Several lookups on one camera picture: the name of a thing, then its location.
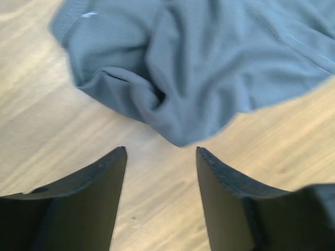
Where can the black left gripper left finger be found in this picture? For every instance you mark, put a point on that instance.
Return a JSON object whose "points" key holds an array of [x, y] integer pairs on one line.
{"points": [[76, 212]]}

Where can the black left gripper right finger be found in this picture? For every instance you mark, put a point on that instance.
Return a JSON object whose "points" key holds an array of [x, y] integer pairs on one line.
{"points": [[242, 213]]}

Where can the grey t shirt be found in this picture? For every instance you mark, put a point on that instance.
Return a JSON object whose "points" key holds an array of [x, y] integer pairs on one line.
{"points": [[186, 68]]}

